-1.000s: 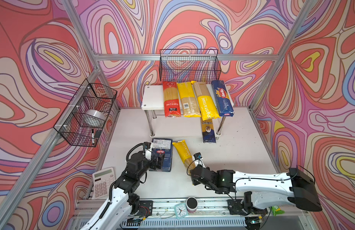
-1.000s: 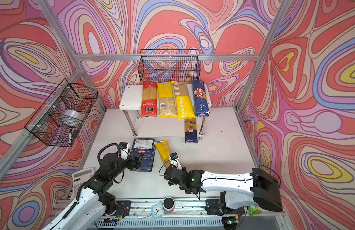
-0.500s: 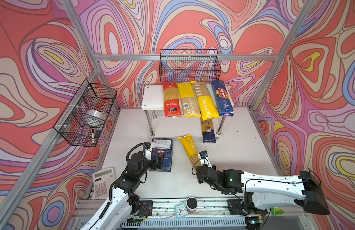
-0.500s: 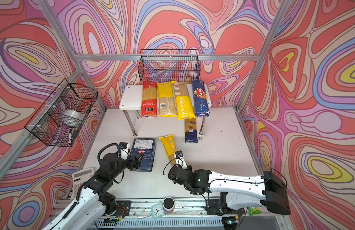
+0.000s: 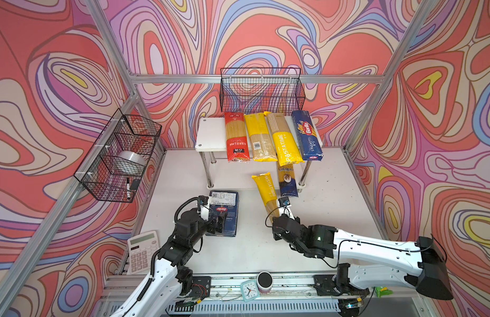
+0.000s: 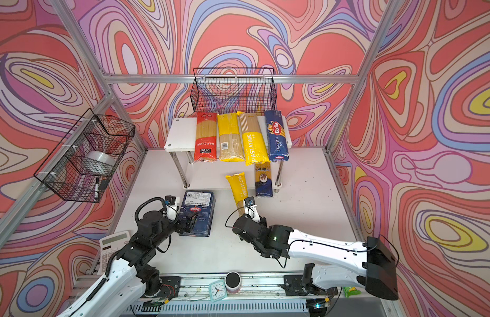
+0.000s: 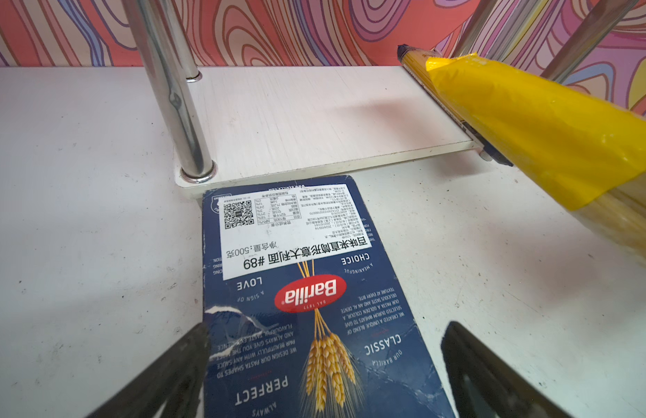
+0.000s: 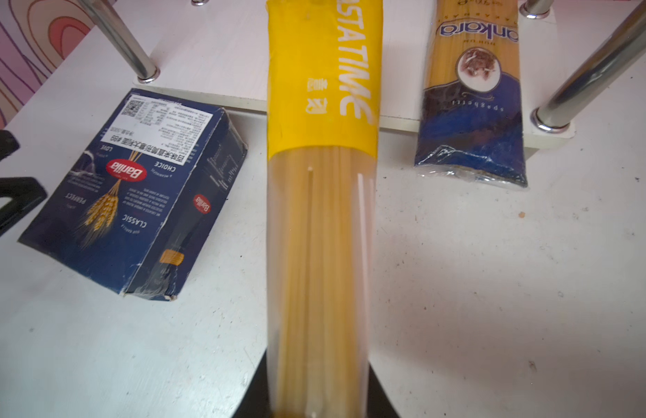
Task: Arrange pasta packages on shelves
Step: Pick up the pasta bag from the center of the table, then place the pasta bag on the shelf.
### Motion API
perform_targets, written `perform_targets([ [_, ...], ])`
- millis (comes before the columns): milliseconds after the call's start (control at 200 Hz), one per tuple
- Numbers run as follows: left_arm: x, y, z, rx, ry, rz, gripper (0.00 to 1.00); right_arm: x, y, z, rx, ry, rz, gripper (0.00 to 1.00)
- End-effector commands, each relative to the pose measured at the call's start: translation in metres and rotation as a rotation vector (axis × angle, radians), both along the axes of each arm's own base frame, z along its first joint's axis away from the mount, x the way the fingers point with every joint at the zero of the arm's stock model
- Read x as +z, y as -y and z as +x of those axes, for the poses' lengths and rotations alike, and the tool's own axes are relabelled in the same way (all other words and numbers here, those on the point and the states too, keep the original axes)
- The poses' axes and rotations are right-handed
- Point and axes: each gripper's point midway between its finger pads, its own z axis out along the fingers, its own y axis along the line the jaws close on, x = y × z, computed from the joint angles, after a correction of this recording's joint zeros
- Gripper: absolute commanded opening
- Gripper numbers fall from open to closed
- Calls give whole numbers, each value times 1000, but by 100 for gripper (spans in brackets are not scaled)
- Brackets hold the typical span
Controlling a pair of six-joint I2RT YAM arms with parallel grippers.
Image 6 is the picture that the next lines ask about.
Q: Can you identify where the dark blue Barilla pasta box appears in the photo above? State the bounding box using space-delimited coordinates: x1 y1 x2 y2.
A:
180 190 215 238

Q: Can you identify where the clear blue spaghetti pack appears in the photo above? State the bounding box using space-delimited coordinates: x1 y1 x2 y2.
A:
254 162 274 198

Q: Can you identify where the yellow Pastatime spaghetti pack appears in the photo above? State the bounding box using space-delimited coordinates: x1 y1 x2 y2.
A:
237 112 270 166
226 173 249 216

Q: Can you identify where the red spaghetti pack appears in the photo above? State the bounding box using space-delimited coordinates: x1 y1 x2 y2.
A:
194 112 217 161

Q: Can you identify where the blue Barilla spaghetti pack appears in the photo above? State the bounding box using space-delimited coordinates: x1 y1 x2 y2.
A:
264 110 289 161

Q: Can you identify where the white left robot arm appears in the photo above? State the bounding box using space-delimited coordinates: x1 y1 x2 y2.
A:
59 211 197 316

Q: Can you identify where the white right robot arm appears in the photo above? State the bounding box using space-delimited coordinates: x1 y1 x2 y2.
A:
231 215 399 301

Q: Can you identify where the white calculator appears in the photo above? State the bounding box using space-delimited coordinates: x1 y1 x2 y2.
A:
98 231 130 274

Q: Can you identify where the black round speaker can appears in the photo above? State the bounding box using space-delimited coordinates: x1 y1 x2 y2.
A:
225 272 242 294

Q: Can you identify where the black marker pen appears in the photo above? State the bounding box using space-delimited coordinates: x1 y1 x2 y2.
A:
94 177 100 201

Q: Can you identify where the teal alarm clock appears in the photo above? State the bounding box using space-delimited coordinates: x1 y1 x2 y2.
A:
208 279 228 302

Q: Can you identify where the silver tape roll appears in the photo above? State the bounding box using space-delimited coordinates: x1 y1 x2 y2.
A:
86 151 115 166

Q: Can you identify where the white two-tier shelf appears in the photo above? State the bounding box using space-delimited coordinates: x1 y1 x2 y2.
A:
164 113 292 194

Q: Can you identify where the green snack packet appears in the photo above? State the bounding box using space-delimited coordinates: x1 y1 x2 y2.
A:
343 287 361 298

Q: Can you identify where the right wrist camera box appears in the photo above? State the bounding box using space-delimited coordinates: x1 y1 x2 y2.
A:
244 196 256 208

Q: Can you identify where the black wire basket left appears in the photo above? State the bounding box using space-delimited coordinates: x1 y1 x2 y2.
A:
34 109 135 203

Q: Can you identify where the black wire basket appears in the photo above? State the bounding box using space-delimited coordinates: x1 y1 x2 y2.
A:
190 66 277 116
34 109 135 203

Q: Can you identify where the black wire basket rear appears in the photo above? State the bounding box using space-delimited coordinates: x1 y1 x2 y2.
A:
190 66 277 116

